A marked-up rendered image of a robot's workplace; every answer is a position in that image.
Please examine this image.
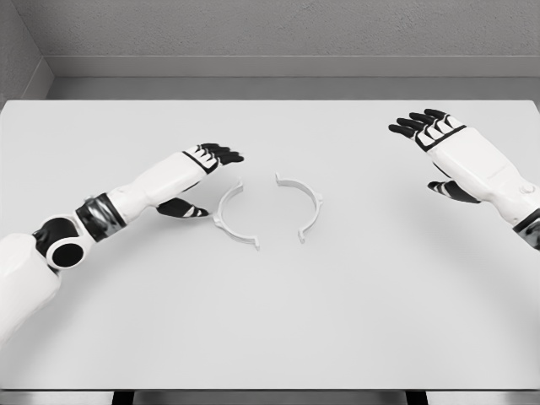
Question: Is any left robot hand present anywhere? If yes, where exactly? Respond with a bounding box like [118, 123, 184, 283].
[142, 143, 246, 220]

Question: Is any white pipe clamp half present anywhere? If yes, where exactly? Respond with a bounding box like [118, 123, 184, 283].
[273, 171, 325, 246]
[213, 175, 263, 251]

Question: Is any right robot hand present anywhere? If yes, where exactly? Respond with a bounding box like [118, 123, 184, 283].
[388, 108, 510, 205]

